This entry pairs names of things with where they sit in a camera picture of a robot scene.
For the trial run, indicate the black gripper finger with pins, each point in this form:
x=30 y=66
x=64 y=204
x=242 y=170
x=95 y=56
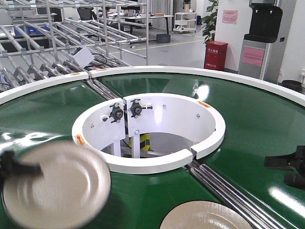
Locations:
x=294 y=180
x=11 y=166
x=291 y=161

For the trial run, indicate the beige plate black rim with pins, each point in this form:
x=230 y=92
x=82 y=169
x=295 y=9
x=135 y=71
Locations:
x=202 y=214
x=72 y=190

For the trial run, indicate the steel rollers in belt gap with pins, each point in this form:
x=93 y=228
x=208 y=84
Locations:
x=232 y=197

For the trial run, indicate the white outer conveyor rim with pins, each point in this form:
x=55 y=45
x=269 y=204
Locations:
x=38 y=85

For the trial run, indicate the black waste bin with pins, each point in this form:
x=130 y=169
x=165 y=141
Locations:
x=293 y=85

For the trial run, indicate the grey water dispenser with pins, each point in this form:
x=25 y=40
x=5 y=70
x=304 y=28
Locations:
x=264 y=29

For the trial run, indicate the steel roller conveyor rack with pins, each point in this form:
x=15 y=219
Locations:
x=38 y=36

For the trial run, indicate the grey control box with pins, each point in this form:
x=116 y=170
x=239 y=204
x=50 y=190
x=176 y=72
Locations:
x=82 y=56

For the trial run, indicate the red fire extinguisher cabinet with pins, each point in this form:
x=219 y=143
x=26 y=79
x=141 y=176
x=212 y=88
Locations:
x=215 y=55

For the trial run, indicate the green potted plant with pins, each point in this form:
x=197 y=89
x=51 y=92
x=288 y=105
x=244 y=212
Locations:
x=209 y=21

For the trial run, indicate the white wheeled cart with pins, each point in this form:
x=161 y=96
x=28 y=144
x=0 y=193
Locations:
x=185 y=22

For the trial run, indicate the pink wall notice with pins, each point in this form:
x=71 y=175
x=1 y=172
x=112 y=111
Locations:
x=230 y=16

